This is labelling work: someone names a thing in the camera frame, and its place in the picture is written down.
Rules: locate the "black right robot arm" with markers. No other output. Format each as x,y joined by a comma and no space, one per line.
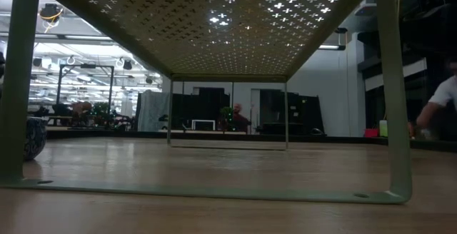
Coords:
435,23

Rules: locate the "black metal rig frame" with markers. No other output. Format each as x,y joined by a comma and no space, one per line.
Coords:
85,66

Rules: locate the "black overhead camera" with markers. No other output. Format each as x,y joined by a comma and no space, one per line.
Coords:
50,12

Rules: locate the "green perforated metal shelf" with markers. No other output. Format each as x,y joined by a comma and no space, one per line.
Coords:
228,48

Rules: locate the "white rectangular frame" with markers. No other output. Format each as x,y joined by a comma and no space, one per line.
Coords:
203,120

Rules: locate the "light green container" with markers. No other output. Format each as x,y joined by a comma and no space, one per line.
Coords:
383,128

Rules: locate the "black partition wall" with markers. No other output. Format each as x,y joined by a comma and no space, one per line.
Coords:
303,112
207,103

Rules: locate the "green potted plant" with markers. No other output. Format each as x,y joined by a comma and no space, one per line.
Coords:
226,114
101,112

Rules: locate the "grey hanging cloth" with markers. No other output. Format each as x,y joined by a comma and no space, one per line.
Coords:
153,111

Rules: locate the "person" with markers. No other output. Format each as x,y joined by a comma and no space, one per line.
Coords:
442,95
240,120

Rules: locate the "red container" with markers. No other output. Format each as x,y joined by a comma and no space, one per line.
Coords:
371,133

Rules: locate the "black table edge frame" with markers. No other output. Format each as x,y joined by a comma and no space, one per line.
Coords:
339,139

